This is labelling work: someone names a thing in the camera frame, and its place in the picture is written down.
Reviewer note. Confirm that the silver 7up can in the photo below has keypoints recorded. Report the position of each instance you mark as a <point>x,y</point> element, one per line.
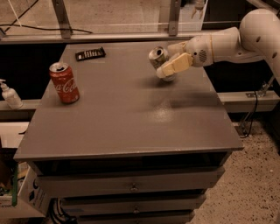
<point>157,57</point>

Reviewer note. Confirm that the grey drawer cabinet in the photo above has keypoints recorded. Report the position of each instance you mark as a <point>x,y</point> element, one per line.
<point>128,120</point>

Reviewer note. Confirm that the middle grey drawer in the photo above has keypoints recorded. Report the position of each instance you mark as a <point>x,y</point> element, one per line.
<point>133,204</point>

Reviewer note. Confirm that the white pump dispenser bottle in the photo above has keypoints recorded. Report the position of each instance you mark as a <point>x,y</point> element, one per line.
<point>11,96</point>

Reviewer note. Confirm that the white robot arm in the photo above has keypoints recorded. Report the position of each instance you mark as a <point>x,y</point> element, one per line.
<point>257,38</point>

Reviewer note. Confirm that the red coca-cola can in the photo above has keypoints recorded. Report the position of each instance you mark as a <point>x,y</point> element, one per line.
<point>63,80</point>

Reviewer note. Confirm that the metal frame rail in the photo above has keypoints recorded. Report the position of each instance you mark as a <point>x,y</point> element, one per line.
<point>70,38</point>

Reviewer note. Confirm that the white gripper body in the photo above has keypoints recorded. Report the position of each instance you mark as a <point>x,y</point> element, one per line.
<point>199,51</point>

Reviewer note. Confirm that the bottom grey drawer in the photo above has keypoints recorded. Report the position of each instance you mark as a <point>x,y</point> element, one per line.
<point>167,217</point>

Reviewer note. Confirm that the black snack bar wrapper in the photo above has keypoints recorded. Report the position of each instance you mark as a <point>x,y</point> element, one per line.
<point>90,54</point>

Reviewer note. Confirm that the cardboard box with items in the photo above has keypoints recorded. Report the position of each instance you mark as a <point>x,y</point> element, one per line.
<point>21,196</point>

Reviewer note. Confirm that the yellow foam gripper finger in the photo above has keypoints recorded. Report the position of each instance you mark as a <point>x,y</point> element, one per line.
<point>177,63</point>
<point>176,48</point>

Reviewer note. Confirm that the top grey drawer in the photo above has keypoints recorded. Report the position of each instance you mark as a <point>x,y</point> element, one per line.
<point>130,182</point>

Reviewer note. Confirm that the grey drawer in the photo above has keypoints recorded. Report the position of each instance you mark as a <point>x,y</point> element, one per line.
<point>167,217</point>
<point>133,204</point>
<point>130,182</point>

